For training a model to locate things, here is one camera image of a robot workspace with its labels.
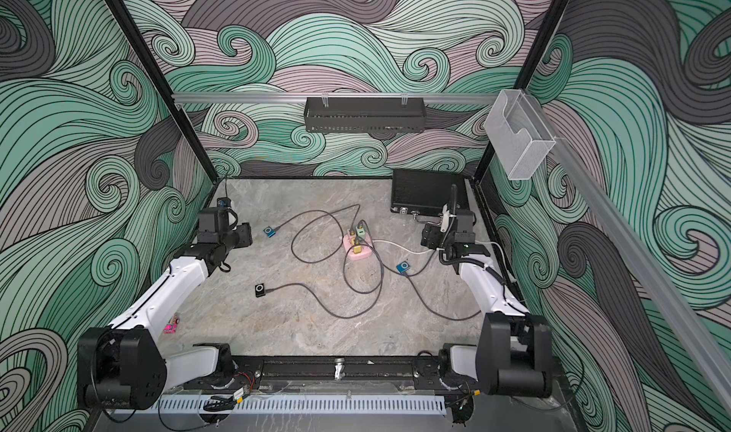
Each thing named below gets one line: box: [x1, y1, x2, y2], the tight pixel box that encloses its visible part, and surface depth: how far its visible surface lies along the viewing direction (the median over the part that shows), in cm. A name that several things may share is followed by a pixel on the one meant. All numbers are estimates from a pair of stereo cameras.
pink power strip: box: [342, 232, 374, 261], surface depth 94 cm
